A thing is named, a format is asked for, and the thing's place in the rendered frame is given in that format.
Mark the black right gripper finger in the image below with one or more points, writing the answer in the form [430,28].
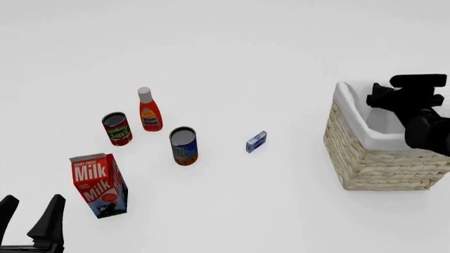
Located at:
[379,89]

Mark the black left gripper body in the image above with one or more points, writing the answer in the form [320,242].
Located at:
[42,249]

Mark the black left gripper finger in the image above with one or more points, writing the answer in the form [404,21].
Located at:
[7,210]
[49,224]

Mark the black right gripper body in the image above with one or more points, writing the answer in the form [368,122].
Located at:
[404,99]

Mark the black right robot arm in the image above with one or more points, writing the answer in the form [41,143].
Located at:
[427,131]

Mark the wicker basket with white liner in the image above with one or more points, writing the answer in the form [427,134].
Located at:
[372,166]

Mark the black flat plate on stalk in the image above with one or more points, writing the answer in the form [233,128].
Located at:
[418,80]

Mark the red milk carton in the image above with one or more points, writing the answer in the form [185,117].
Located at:
[96,184]

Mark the red tomato sauce can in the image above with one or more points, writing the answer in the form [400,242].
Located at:
[117,130]

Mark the small blue and white box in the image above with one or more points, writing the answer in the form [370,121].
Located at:
[256,141]

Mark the red ketchup bottle white cap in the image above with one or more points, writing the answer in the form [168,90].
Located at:
[150,116]

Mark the blue and orange soup can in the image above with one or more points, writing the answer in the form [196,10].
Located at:
[184,147]

